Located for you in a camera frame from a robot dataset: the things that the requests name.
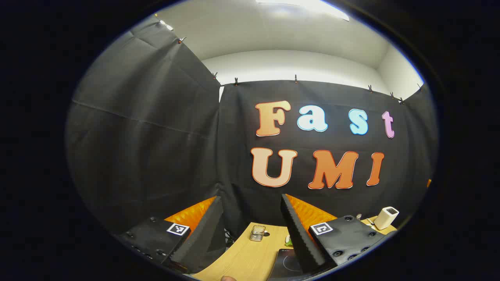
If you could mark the ceiling light panel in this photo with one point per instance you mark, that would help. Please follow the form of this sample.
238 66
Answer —
312 6

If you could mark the white divided seasoning tray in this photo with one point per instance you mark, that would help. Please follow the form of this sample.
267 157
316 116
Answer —
369 222

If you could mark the lettuce sandwich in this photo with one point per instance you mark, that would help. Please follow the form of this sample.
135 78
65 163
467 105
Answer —
288 242

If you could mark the white square container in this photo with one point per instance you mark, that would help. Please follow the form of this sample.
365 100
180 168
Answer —
384 218

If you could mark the row of small cloth clips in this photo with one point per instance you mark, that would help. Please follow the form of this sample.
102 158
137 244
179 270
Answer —
295 79

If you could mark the black backdrop cloth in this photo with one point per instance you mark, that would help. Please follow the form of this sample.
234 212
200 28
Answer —
156 156

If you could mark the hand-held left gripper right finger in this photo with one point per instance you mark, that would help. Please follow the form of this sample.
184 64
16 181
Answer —
300 242

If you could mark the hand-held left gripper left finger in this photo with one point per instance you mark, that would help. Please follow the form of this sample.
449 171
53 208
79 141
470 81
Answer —
203 238

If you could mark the black induction cooktop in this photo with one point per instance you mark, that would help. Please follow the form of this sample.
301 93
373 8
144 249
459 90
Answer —
285 265

